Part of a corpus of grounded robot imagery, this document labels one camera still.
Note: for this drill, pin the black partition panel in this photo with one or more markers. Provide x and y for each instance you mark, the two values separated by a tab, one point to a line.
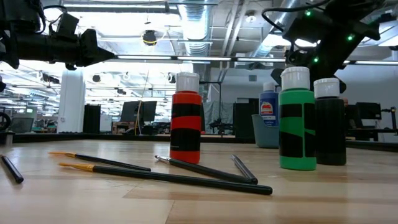
244	119

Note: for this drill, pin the pair of black monitors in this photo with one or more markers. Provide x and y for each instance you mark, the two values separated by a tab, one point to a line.
136	111

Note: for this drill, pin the thick orange-bristle black paintbrush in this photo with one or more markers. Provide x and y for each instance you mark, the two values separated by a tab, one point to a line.
186	180

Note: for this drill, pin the silver ceiling air duct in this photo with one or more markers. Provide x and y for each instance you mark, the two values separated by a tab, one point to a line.
196	25

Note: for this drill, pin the large black paint bottle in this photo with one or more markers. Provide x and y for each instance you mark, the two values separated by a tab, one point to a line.
330	130

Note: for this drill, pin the black background desk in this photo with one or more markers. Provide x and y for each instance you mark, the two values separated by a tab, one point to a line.
373	130

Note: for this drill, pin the large green paint bottle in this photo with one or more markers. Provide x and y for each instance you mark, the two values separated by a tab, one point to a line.
295	99

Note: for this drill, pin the silver-ferrule black paintbrush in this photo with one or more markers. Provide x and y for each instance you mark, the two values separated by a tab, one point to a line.
202	170

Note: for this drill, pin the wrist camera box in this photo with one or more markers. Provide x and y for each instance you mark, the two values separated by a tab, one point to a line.
66	26
300	29

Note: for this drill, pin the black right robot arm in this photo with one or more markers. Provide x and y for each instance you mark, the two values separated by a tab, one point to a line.
339	37

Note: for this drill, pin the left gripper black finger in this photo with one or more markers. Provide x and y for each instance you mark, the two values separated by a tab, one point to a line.
105	57

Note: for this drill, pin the black cabinet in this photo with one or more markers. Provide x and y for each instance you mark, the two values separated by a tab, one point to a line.
92	119

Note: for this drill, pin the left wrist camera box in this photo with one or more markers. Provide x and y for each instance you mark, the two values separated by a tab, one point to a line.
66	26

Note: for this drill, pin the grey overhead rig bar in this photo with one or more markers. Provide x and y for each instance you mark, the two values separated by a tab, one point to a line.
115	5

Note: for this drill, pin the grey background chair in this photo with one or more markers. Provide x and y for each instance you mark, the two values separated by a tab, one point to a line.
21	125

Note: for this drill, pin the long ceiling light strip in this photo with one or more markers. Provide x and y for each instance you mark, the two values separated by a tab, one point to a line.
202	58

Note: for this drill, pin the white building column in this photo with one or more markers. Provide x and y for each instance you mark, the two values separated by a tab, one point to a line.
71	102

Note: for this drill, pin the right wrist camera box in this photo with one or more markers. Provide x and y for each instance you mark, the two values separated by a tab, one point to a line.
300	29

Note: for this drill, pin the black computer monitor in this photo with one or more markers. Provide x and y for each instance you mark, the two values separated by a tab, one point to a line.
368	110

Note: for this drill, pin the black ceiling spotlight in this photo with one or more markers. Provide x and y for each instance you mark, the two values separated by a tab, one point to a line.
171	77
96	78

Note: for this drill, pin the paint bottle with apple label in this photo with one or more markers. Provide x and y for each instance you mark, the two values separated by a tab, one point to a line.
269	109

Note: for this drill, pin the grey plastic bin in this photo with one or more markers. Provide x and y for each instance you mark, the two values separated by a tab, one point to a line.
264	135

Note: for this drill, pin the large orange-red paint bottle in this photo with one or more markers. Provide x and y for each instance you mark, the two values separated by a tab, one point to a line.
186	99

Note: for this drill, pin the black ceiling dome device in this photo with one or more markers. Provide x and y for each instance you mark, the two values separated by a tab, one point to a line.
149	37

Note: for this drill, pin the black round background object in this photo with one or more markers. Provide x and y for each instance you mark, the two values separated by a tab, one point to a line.
3	121

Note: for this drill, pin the grey-green tarp curtain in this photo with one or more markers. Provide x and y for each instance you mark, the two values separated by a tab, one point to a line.
214	115

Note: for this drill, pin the thin orange-bristle black paintbrush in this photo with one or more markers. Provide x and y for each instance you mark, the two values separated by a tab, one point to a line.
109	162

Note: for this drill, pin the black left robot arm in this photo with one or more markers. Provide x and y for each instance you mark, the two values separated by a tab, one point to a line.
37	48

